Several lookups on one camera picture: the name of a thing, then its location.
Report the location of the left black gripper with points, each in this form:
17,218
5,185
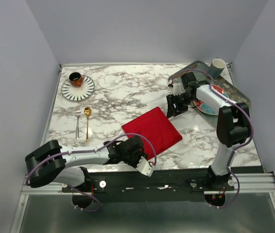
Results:
140,153

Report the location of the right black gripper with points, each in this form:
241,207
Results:
172,99

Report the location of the red cloth napkin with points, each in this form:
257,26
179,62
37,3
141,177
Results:
157,129

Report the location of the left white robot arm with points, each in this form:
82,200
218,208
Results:
54,163

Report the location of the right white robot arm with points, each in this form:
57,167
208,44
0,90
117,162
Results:
234,128

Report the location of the red blue patterned plate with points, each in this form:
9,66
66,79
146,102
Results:
208,109

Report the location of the green floral tray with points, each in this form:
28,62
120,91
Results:
224,82

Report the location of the dark green white cup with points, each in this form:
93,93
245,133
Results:
216,67

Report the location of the gold spoon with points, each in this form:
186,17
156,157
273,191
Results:
87,112

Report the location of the silver fork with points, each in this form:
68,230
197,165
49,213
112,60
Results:
78,115

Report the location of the striped white saucer plate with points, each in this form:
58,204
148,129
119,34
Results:
78,93

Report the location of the brown black teacup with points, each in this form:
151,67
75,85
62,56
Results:
76,79

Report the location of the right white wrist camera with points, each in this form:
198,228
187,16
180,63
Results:
177,89

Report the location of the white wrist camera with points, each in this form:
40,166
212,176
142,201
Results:
177,89
144,167

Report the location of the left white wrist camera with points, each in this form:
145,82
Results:
144,167

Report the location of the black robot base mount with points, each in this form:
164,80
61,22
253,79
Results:
196,185

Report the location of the aluminium rail frame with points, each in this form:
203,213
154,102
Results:
247,209

